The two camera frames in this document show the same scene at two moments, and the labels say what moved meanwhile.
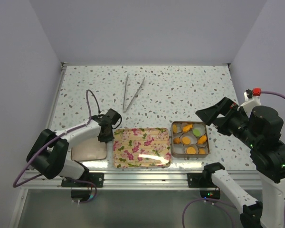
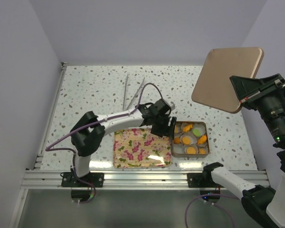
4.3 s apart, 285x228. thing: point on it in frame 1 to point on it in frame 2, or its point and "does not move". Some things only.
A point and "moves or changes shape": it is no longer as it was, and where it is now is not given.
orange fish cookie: x=186 y=128 does not move
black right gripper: x=208 y=114 to x=245 y=87
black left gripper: x=108 y=138 to x=166 y=130
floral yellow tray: x=141 y=147 does not move
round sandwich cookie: x=176 y=140 does not move
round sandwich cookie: x=191 y=150 does not move
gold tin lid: x=89 y=149 moves or changes shape
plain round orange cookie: x=202 y=151 does not move
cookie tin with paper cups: x=189 y=139 does not move
